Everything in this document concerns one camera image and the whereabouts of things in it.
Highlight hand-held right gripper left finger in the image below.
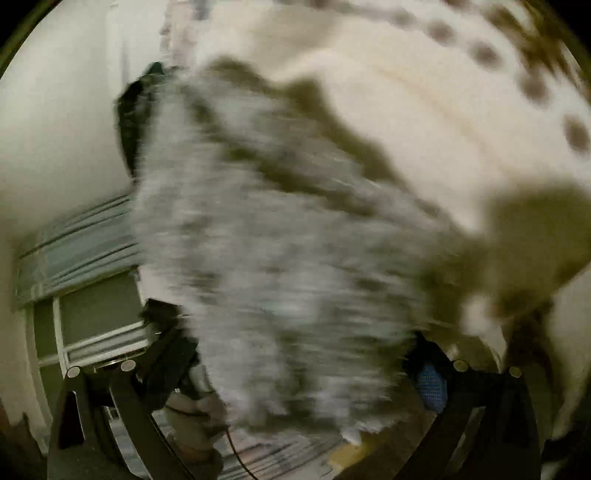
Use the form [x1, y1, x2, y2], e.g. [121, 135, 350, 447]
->
[46, 329, 200, 480]

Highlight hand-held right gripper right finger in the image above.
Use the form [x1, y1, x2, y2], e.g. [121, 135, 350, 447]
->
[398, 339, 543, 480]

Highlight grey fleece pants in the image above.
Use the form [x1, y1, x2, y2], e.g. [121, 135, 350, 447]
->
[131, 58, 465, 445]

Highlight person's left forearm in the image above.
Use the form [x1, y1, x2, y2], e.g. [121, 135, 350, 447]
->
[164, 390, 230, 466]

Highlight window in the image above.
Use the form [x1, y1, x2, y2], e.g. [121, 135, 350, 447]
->
[27, 269, 154, 371]

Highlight grey striped curtain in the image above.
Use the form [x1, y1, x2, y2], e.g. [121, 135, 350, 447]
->
[15, 195, 143, 309]

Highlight black cable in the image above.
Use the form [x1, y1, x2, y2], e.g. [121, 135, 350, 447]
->
[225, 427, 260, 480]

